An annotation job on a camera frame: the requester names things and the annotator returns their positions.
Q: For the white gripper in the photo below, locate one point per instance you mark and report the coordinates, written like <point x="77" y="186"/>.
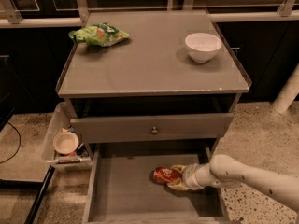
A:
<point x="189" y="175"/>

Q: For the red coke can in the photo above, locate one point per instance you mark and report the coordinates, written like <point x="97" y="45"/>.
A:
<point x="165" y="175"/>

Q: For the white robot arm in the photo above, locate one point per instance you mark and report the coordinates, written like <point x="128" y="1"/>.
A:
<point x="257" y="163"/>

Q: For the grey top drawer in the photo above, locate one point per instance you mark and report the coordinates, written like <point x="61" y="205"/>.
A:
<point x="138" y="128"/>

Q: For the brass drawer knob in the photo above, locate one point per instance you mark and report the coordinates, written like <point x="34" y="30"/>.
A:
<point x="154" y="130"/>

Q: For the grey open middle drawer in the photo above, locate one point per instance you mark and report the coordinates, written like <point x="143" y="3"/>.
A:
<point x="122" y="190"/>

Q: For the grey drawer cabinet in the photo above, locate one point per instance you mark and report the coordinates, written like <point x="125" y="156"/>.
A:
<point x="151" y="74"/>

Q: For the small white bowl in bin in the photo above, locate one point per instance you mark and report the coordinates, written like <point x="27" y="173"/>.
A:
<point x="65" y="143"/>

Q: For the green chip bag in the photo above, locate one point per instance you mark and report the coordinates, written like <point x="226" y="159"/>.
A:
<point x="102" y="34"/>

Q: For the metal railing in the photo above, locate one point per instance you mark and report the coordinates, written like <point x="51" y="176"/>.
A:
<point x="286" y="10"/>

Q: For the black frame on floor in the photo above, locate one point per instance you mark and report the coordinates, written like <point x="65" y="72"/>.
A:
<point x="36" y="188"/>

